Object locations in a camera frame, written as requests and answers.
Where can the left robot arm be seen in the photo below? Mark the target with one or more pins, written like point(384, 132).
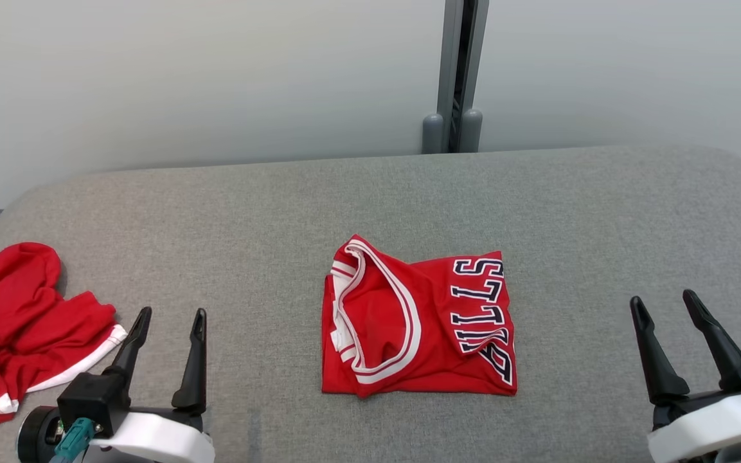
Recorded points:
point(33, 437)

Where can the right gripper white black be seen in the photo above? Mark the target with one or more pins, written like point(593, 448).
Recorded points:
point(711, 427)

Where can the red basketball jersey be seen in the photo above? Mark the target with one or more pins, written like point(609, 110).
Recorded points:
point(17, 308)
point(409, 347)

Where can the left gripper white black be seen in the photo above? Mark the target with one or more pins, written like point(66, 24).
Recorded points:
point(158, 440)

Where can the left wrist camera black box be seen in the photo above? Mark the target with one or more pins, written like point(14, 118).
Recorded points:
point(90, 395)

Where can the grey metal partition post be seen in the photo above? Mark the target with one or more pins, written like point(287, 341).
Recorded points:
point(447, 64)

